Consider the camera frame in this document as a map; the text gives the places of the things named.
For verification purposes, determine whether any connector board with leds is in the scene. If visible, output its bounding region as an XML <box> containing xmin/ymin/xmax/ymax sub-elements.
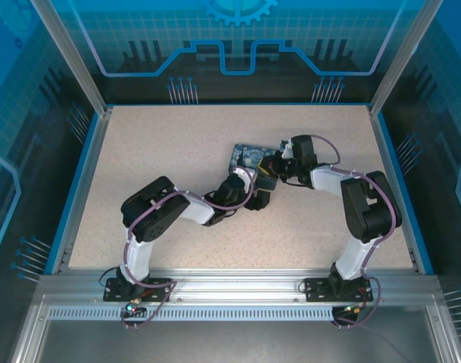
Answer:
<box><xmin>341</xmin><ymin>304</ymin><xmax>367</xmax><ymax>317</ymax></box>
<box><xmin>122</xmin><ymin>300</ymin><xmax>146</xmax><ymax>317</ymax></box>

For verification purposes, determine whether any aluminium side rail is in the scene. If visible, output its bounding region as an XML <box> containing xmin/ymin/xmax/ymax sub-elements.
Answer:
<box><xmin>368</xmin><ymin>107</ymin><xmax>424</xmax><ymax>275</ymax></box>
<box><xmin>50</xmin><ymin>107</ymin><xmax>114</xmax><ymax>275</ymax></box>

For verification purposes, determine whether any right connector board with LEDs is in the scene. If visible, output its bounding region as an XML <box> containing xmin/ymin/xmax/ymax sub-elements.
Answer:
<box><xmin>341</xmin><ymin>304</ymin><xmax>367</xmax><ymax>317</ymax></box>

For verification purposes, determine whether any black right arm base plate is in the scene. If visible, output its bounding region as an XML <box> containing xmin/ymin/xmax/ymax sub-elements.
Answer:
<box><xmin>304</xmin><ymin>278</ymin><xmax>375</xmax><ymax>303</ymax></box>

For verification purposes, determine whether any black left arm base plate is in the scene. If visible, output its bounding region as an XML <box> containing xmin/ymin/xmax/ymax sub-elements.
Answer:
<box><xmin>103</xmin><ymin>278</ymin><xmax>173</xmax><ymax>303</ymax></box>

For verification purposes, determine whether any starry night print tin box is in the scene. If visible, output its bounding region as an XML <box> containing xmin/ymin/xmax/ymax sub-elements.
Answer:
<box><xmin>228</xmin><ymin>142</ymin><xmax>281</xmax><ymax>190</ymax></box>

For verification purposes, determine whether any aluminium mounting rail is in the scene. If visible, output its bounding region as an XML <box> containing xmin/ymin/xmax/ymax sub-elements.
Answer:
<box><xmin>36</xmin><ymin>267</ymin><xmax>441</xmax><ymax>306</ymax></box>

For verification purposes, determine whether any aluminium frame post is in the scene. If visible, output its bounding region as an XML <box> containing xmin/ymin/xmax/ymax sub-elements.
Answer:
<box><xmin>368</xmin><ymin>0</ymin><xmax>443</xmax><ymax>116</ymax></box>
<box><xmin>30</xmin><ymin>0</ymin><xmax>114</xmax><ymax>116</ymax></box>

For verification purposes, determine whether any slotted grey cable duct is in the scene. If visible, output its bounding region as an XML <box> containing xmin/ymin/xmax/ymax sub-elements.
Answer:
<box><xmin>47</xmin><ymin>306</ymin><xmax>341</xmax><ymax>323</ymax></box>

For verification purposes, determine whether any left connector board with LEDs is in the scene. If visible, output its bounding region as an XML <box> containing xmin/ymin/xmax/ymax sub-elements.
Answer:
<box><xmin>122</xmin><ymin>300</ymin><xmax>146</xmax><ymax>317</ymax></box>

